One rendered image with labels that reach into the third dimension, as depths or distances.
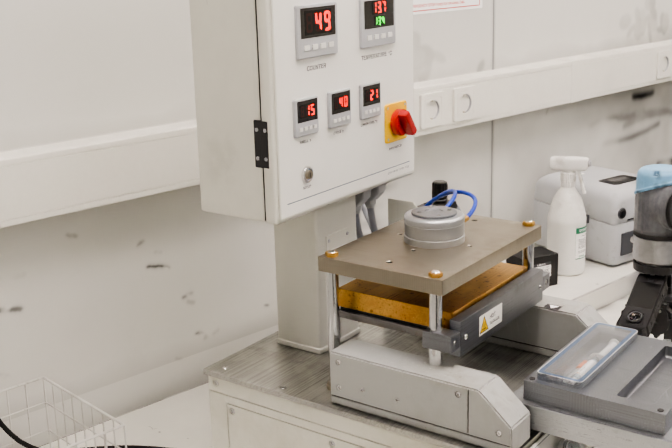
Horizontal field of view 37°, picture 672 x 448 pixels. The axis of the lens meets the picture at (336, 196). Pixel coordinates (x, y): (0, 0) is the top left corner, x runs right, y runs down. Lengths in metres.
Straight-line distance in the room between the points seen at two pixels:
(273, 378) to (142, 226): 0.43
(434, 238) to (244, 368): 0.32
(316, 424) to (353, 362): 0.11
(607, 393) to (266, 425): 0.45
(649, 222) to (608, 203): 0.57
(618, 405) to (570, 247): 1.02
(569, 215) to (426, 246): 0.88
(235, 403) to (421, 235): 0.34
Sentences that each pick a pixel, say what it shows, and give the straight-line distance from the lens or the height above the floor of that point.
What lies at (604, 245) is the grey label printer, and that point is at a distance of 2.23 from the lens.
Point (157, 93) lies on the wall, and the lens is 1.65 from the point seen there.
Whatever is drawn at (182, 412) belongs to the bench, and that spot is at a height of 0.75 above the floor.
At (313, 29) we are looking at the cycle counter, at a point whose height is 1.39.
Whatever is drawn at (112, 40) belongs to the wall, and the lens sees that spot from 1.60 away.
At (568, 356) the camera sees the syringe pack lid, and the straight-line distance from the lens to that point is 1.24.
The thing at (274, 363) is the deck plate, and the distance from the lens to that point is 1.40.
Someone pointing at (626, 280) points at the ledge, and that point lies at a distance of 2.20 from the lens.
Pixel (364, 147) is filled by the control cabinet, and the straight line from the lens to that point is 1.38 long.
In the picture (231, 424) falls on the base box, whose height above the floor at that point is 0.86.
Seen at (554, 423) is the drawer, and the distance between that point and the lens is 1.19.
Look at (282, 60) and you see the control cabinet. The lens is 1.22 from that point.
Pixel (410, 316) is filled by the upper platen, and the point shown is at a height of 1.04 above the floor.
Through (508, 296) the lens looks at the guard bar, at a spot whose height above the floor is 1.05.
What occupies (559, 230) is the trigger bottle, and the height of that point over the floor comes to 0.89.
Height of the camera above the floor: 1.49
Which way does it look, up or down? 14 degrees down
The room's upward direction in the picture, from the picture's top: 2 degrees counter-clockwise
